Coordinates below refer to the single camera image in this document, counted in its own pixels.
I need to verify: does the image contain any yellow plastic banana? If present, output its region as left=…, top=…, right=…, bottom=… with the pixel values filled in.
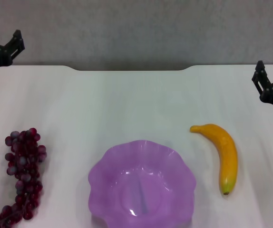
left=189, top=123, right=238, bottom=196

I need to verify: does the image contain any purple wavy plastic plate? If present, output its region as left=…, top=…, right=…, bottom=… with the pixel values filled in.
left=88, top=140, right=197, bottom=228

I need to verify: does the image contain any dark red grape bunch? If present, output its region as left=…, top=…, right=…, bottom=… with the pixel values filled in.
left=0, top=127, right=48, bottom=228

